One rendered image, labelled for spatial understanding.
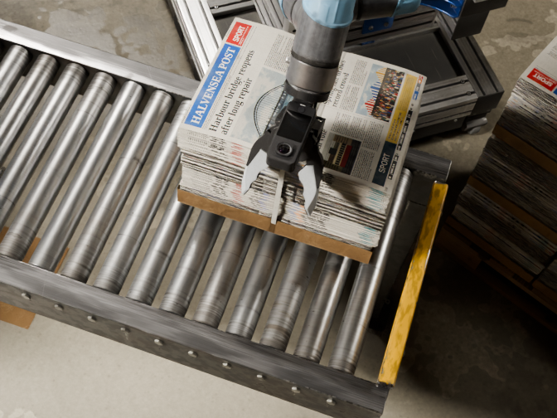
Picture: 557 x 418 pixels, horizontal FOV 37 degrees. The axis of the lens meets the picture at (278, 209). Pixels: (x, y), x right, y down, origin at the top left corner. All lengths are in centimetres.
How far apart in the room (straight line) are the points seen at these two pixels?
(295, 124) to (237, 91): 22
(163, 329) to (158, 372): 82
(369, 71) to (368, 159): 20
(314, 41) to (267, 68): 28
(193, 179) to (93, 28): 149
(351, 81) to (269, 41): 17
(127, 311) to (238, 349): 21
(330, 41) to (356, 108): 26
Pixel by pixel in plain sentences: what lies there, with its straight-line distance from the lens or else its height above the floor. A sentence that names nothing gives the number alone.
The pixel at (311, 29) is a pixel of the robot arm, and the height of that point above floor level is 129.
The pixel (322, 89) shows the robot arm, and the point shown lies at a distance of 126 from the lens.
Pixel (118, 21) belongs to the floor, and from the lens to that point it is 294.
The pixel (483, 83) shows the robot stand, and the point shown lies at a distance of 262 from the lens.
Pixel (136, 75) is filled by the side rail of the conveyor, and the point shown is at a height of 80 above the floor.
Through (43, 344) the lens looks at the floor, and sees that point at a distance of 239.
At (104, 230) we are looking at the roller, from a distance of 161.
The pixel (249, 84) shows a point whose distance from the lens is 146.
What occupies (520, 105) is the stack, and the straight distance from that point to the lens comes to 193.
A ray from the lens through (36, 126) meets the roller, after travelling 174.
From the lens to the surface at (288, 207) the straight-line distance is 147.
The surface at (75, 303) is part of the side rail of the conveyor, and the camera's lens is 155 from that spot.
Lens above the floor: 222
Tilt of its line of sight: 62 degrees down
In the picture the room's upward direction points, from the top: 8 degrees clockwise
